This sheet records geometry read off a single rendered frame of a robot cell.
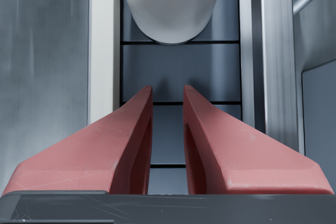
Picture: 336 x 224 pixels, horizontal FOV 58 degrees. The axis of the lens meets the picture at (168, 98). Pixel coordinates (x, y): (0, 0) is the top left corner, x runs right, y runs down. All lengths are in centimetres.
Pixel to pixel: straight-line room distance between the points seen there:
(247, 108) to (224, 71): 3
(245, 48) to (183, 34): 5
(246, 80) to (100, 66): 9
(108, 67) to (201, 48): 6
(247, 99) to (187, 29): 6
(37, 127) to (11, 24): 9
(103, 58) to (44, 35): 11
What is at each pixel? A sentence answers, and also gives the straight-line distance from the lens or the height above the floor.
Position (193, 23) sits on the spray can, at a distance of 16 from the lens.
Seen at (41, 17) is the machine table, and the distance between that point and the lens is 27.
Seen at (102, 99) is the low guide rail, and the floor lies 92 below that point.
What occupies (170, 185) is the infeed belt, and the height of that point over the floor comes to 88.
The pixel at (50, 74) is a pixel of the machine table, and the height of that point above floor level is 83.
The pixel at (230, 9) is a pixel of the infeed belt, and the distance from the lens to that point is 20.
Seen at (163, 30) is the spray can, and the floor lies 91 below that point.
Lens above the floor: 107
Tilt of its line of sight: 85 degrees down
